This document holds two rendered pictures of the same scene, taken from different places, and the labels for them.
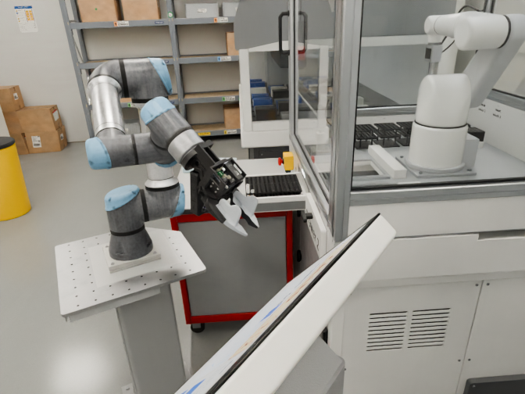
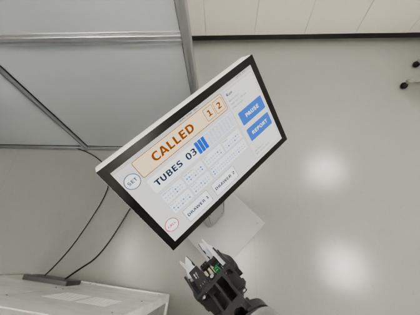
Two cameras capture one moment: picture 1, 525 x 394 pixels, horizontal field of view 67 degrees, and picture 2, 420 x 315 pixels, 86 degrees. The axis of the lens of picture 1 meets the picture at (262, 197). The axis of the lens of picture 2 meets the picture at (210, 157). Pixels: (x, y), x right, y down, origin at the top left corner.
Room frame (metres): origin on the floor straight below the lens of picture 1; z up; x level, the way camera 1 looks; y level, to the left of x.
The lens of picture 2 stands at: (0.77, 0.10, 1.65)
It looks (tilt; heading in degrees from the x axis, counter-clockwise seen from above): 63 degrees down; 195
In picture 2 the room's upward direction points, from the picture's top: 6 degrees counter-clockwise
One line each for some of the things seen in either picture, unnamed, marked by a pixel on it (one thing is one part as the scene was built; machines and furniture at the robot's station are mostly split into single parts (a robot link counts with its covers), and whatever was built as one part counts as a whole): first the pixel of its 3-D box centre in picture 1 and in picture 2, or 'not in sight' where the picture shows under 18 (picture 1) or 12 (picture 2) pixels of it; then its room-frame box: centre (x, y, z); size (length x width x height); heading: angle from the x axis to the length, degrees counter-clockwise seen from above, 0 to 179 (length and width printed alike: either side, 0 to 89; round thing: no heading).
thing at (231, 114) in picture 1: (238, 116); not in sight; (5.44, 0.29, 0.28); 0.41 x 0.32 x 0.28; 97
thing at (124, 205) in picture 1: (126, 206); not in sight; (1.23, 0.47, 0.95); 0.13 x 0.12 x 0.14; 109
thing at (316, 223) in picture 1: (314, 223); not in sight; (1.18, -0.18, 0.87); 0.29 x 0.02 x 0.11; 3
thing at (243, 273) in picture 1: (236, 242); not in sight; (1.89, 0.16, 0.38); 0.62 x 0.58 x 0.76; 3
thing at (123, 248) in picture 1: (129, 238); not in sight; (1.22, 0.48, 0.83); 0.15 x 0.15 x 0.10
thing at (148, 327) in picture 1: (148, 334); not in sight; (1.21, 0.48, 0.38); 0.30 x 0.30 x 0.76; 27
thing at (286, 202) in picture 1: (274, 191); not in sight; (1.49, -0.05, 0.86); 0.40 x 0.26 x 0.06; 93
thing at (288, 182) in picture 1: (272, 190); not in sight; (1.49, -0.04, 0.87); 0.22 x 0.18 x 0.06; 93
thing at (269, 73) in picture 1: (312, 69); not in sight; (3.22, -0.43, 1.13); 1.78 x 1.14 x 0.45; 3
